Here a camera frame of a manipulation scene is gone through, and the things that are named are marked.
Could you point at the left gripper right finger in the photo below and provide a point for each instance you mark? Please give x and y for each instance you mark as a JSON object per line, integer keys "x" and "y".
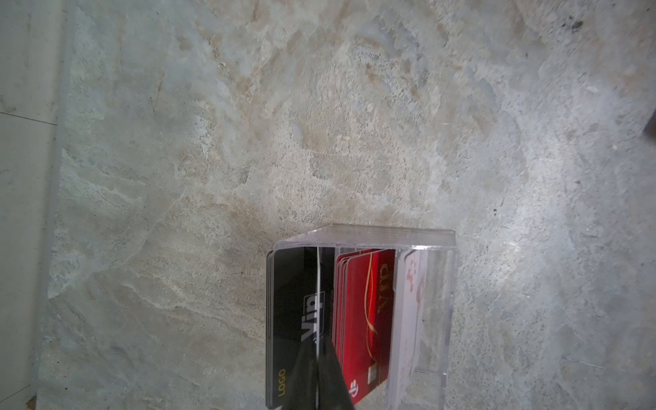
{"x": 332, "y": 389}

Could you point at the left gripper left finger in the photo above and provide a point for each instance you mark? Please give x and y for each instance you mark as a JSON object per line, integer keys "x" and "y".
{"x": 302, "y": 390}

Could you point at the white VIP card in stand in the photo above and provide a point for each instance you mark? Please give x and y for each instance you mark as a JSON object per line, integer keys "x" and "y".
{"x": 409, "y": 290}

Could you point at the clear acrylic card stand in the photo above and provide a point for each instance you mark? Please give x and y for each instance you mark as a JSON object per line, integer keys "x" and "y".
{"x": 428, "y": 383}

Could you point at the red card in stand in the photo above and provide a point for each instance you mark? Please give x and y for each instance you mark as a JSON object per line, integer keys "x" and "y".
{"x": 362, "y": 320}

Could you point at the black VIP card in stand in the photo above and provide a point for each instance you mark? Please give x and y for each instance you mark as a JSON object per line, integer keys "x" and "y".
{"x": 290, "y": 315}

